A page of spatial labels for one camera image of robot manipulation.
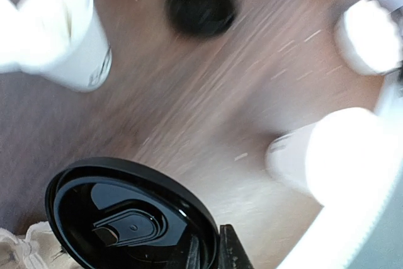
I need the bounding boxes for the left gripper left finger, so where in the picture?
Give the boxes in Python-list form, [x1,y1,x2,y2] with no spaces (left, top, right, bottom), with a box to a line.
[185,236,200,269]

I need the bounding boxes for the cardboard cup carrier tray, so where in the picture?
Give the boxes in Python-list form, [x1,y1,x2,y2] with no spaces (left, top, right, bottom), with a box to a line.
[1,221,81,269]

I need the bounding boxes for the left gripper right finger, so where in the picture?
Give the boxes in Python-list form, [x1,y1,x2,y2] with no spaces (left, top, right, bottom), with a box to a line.
[219,224,254,269]

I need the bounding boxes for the black plastic cup lid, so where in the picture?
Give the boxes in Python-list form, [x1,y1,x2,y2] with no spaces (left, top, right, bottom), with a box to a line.
[45,157,219,268]

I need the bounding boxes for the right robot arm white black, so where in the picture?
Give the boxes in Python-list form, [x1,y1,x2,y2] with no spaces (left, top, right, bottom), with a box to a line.
[306,72,402,268]

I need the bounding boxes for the white round bowl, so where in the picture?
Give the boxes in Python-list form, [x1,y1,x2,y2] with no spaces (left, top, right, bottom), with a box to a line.
[334,0,402,76]

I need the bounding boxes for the white cup holding straws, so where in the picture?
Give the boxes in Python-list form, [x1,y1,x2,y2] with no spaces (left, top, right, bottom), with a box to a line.
[1,0,112,92]

